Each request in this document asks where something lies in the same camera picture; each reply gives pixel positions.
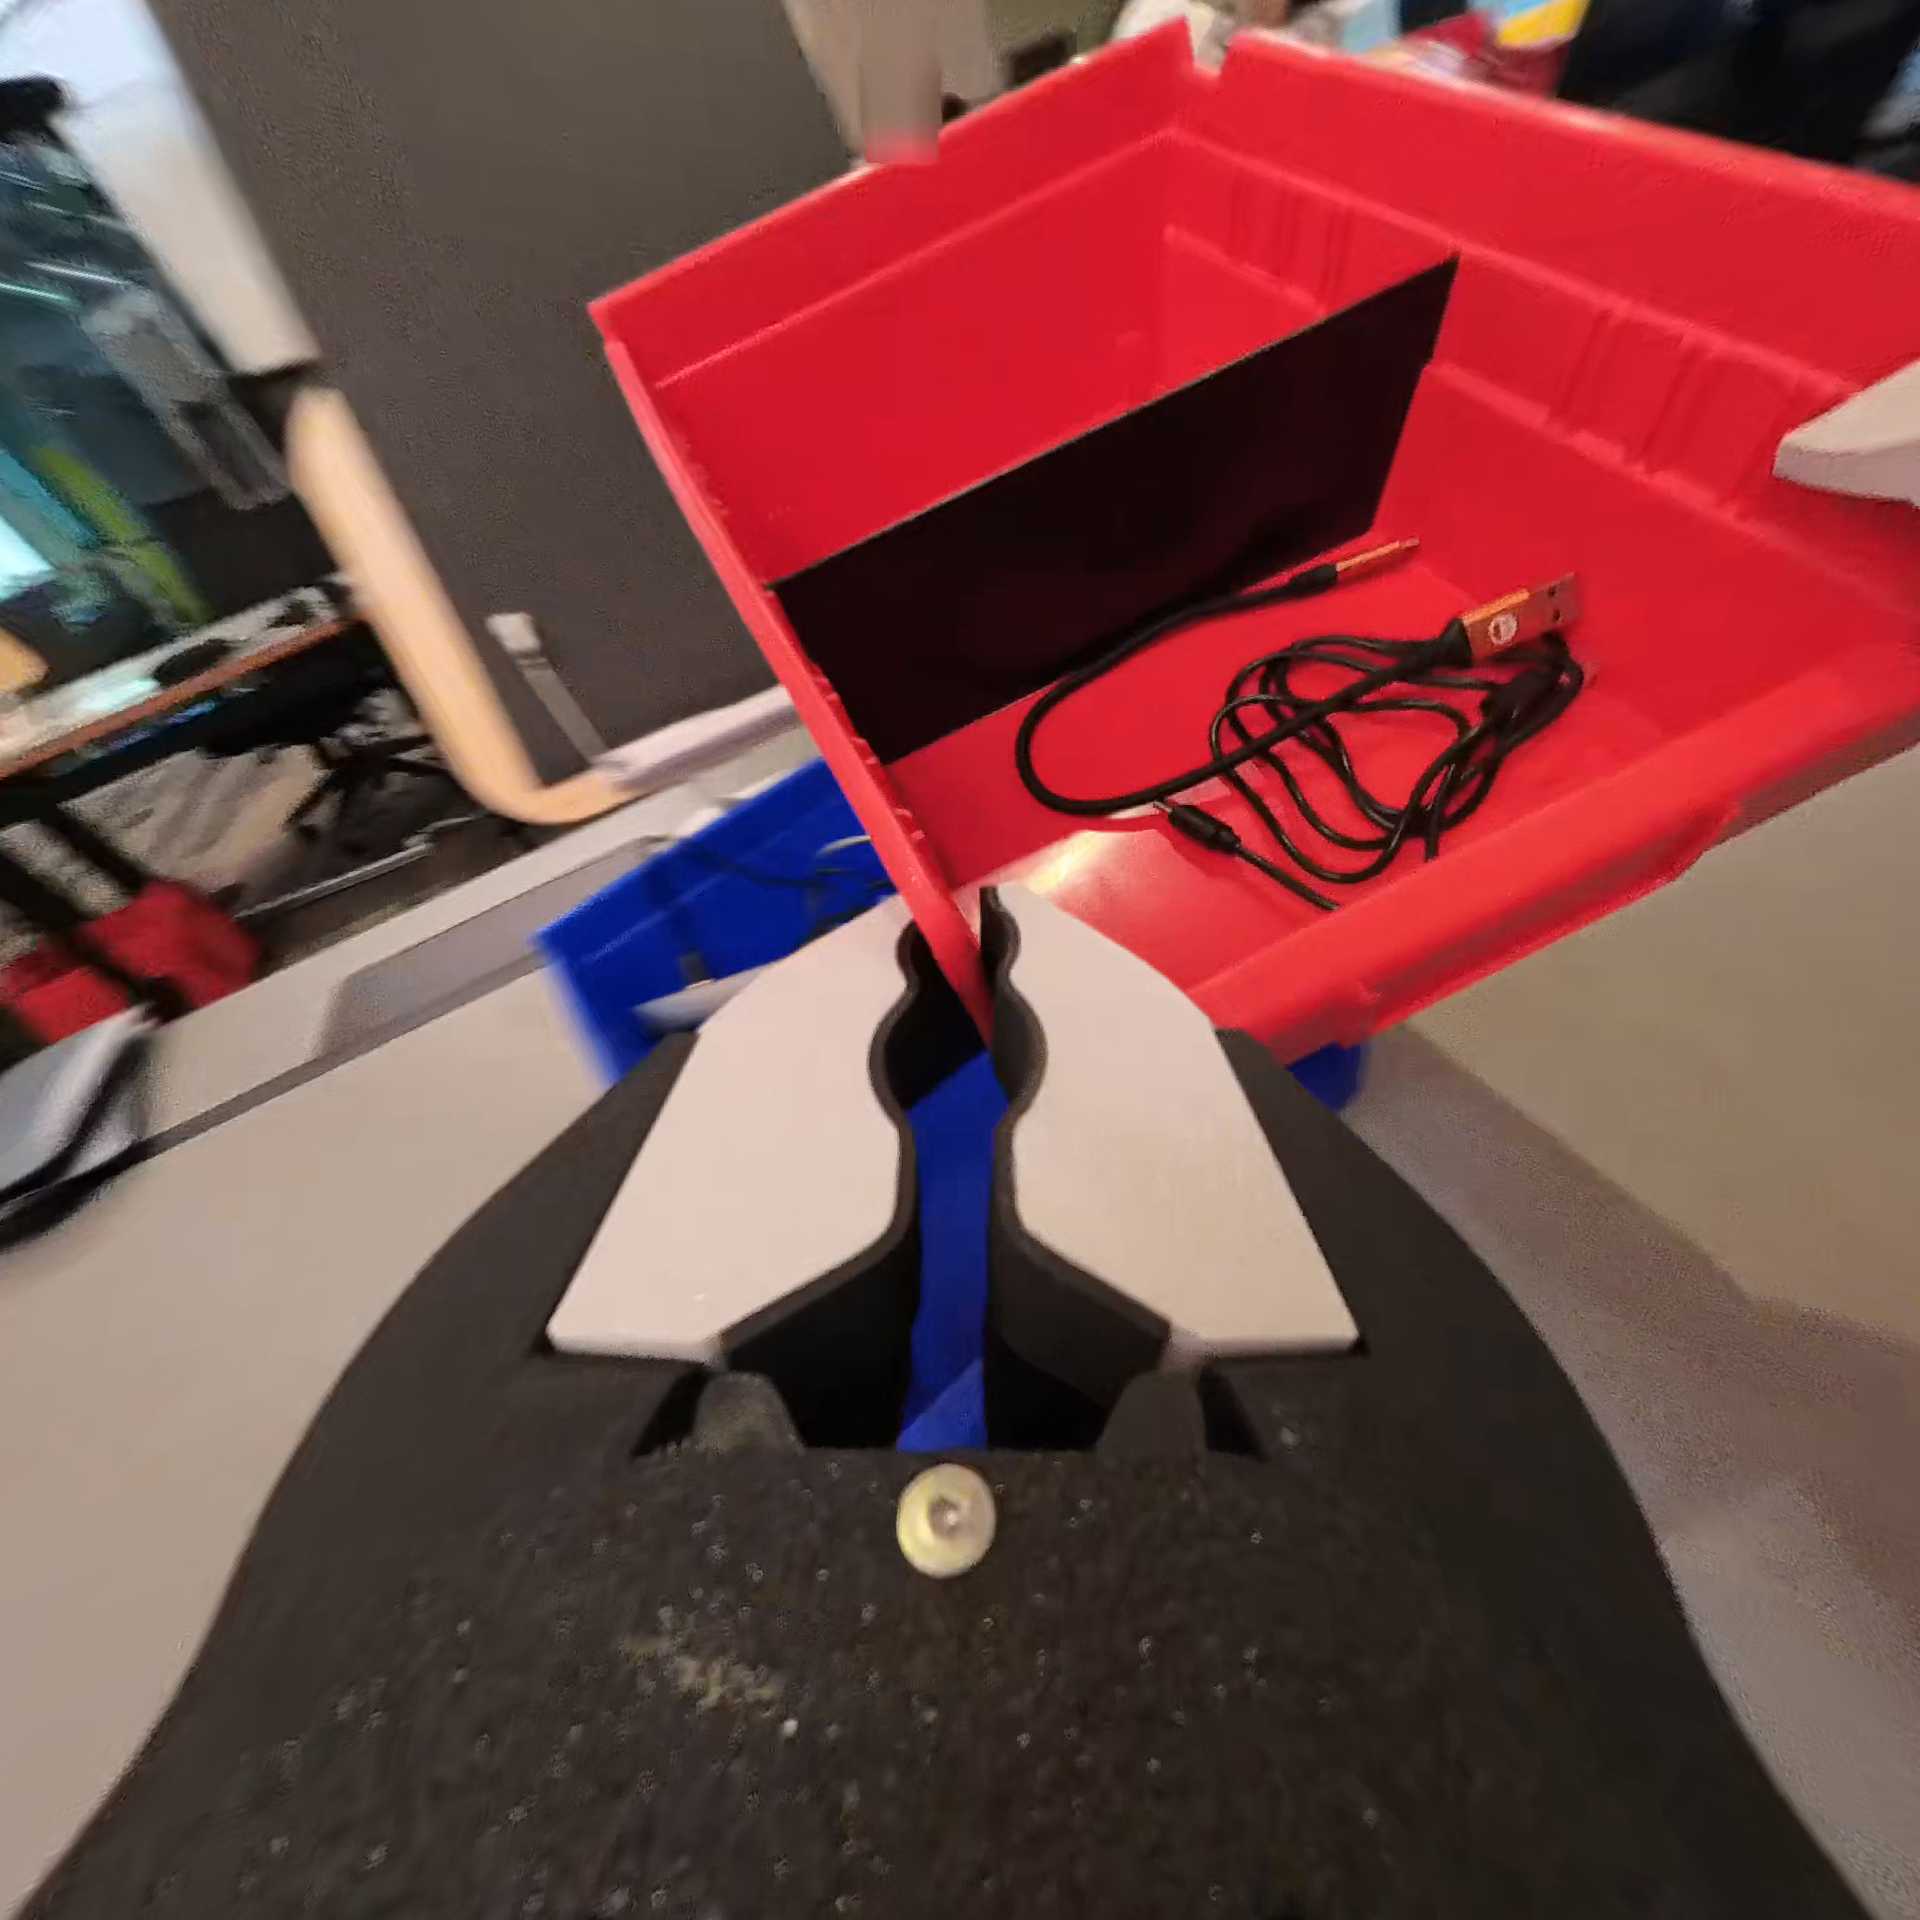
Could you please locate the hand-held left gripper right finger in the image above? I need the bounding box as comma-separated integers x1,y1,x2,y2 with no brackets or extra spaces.
979,881,1360,1405

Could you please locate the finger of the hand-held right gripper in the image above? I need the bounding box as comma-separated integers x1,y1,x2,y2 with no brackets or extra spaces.
1770,361,1920,507

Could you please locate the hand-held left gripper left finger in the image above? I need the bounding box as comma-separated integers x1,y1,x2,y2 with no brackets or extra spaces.
546,900,926,1405

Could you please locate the red plastic bin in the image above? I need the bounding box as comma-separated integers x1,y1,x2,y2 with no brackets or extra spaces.
589,27,1920,1072

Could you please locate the blue plastic bin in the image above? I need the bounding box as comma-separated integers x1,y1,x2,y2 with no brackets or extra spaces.
535,758,1373,1458

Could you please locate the black cable gold plug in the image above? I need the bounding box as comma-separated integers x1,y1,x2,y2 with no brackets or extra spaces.
1010,537,1590,914

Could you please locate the grey desk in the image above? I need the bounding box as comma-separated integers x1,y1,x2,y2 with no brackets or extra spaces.
0,720,1920,1920

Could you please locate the red floor bag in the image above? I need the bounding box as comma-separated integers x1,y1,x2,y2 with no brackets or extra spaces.
0,881,265,1045

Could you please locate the grey pouch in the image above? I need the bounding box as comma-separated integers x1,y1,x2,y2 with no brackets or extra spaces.
0,1007,156,1237

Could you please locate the black divider in red bin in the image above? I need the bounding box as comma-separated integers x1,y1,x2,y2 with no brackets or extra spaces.
767,258,1463,772

